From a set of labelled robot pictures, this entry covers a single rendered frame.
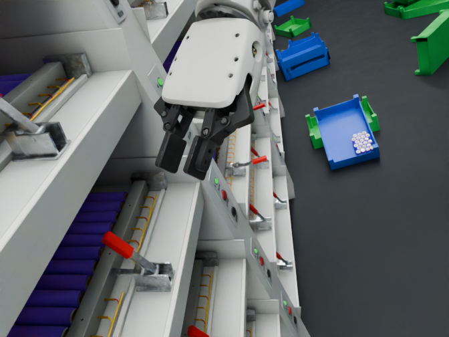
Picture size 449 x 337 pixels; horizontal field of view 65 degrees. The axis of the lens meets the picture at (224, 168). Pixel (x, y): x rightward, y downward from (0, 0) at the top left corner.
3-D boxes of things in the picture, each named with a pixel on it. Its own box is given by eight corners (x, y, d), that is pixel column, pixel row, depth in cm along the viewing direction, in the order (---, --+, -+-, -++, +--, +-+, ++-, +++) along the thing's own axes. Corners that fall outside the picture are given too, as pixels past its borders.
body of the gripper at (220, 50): (282, 39, 40) (254, 130, 39) (212, 41, 46) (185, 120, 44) (254, -6, 34) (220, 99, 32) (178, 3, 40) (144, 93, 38)
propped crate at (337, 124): (379, 157, 146) (379, 146, 140) (331, 170, 152) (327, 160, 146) (359, 104, 163) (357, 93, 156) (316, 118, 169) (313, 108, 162)
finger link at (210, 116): (254, 111, 36) (218, 148, 37) (230, 87, 39) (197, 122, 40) (241, 99, 34) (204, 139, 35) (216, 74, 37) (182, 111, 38)
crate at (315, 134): (368, 109, 175) (365, 95, 171) (379, 130, 159) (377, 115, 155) (309, 127, 184) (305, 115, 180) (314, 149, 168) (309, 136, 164)
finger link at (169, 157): (195, 120, 40) (176, 174, 39) (175, 117, 42) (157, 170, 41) (178, 107, 38) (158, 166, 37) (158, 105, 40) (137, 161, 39)
